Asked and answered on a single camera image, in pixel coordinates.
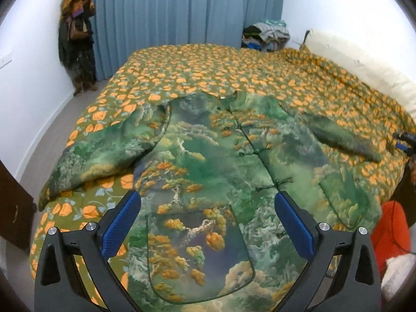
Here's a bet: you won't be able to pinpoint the pumpkin pattern green quilt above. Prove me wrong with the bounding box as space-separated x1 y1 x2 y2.
30 44 415 307

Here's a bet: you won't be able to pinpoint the green landscape print jacket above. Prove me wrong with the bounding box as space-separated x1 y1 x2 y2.
39 91 381 311

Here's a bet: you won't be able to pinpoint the black cable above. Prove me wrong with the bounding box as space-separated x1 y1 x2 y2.
389 201 416 256

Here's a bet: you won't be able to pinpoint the pile of clothes on chair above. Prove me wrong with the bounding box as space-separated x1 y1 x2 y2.
241 19 290 52

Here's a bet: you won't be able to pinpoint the blue curtain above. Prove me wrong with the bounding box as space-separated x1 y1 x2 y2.
92 0 283 80

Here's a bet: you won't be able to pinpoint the cream headboard pillow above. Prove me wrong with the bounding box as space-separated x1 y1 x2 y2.
303 30 415 118

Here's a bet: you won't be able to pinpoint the hanging coats on rack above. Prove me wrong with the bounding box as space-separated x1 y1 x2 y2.
58 0 97 96

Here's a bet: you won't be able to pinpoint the dark wooden nightstand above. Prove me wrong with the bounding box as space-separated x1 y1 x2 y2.
0 163 37 253

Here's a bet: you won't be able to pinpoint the white wall switch plate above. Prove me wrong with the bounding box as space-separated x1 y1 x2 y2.
0 50 13 69

